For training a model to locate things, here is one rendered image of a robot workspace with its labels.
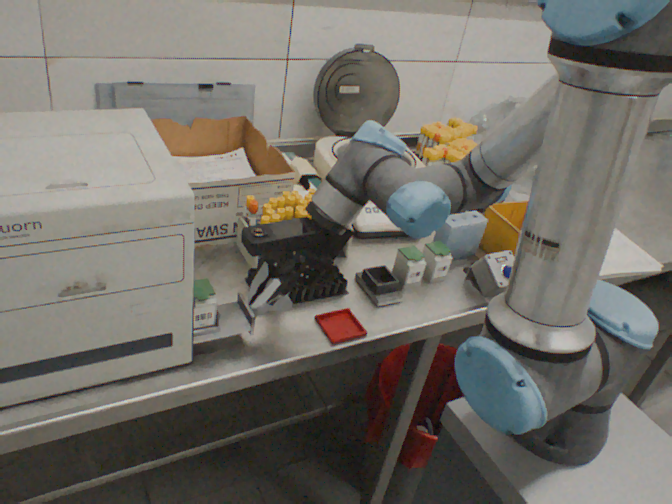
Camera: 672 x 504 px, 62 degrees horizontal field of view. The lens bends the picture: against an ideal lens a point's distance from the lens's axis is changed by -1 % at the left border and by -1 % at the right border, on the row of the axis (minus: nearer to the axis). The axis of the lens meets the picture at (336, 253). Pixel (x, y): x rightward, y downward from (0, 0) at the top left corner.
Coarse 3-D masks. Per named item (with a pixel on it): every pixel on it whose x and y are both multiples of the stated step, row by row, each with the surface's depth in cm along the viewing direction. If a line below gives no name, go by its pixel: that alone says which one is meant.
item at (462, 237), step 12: (456, 216) 116; (468, 216) 117; (480, 216) 118; (444, 228) 115; (456, 228) 113; (468, 228) 116; (480, 228) 118; (444, 240) 115; (456, 240) 116; (468, 240) 118; (480, 240) 120; (456, 252) 118; (468, 252) 120; (456, 264) 118; (468, 264) 120
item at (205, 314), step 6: (198, 300) 82; (204, 300) 83; (210, 300) 83; (198, 306) 82; (204, 306) 83; (210, 306) 83; (216, 306) 84; (198, 312) 83; (204, 312) 83; (210, 312) 84; (216, 312) 84; (198, 318) 83; (204, 318) 84; (210, 318) 85; (198, 324) 84; (204, 324) 85; (210, 324) 85
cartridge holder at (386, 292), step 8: (360, 272) 109; (368, 272) 106; (376, 272) 109; (384, 272) 109; (360, 280) 108; (368, 280) 106; (376, 280) 108; (384, 280) 109; (392, 280) 107; (368, 288) 106; (376, 288) 104; (384, 288) 104; (392, 288) 105; (376, 296) 104; (384, 296) 104; (392, 296) 105; (400, 296) 105; (376, 304) 104; (384, 304) 104
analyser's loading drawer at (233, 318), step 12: (240, 300) 91; (228, 312) 90; (240, 312) 91; (252, 312) 88; (216, 324) 86; (228, 324) 88; (240, 324) 88; (252, 324) 88; (204, 336) 85; (216, 336) 86
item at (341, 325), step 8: (328, 312) 99; (336, 312) 100; (344, 312) 101; (352, 312) 100; (320, 320) 97; (328, 320) 98; (336, 320) 99; (344, 320) 99; (352, 320) 99; (328, 328) 97; (336, 328) 97; (344, 328) 97; (352, 328) 97; (360, 328) 98; (328, 336) 95; (336, 336) 95; (344, 336) 95; (352, 336) 95; (360, 336) 96
